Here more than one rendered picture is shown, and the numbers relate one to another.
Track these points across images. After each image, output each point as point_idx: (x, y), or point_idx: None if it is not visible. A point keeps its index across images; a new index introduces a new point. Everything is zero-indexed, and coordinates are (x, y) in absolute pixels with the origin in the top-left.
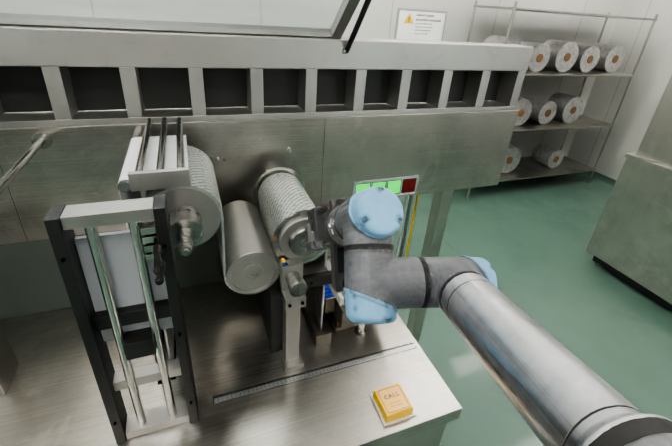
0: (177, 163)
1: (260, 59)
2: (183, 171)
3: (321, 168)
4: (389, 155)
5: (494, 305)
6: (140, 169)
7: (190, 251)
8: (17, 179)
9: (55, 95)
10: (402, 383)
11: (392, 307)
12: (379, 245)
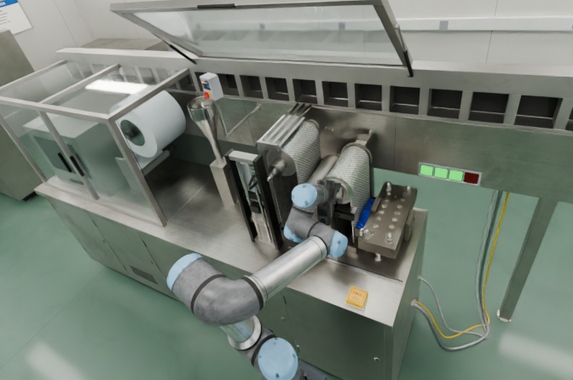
0: (277, 140)
1: (352, 77)
2: (274, 145)
3: (394, 147)
4: (451, 151)
5: (295, 249)
6: (263, 140)
7: (269, 180)
8: (251, 120)
9: (263, 88)
10: (373, 294)
11: (294, 235)
12: (298, 209)
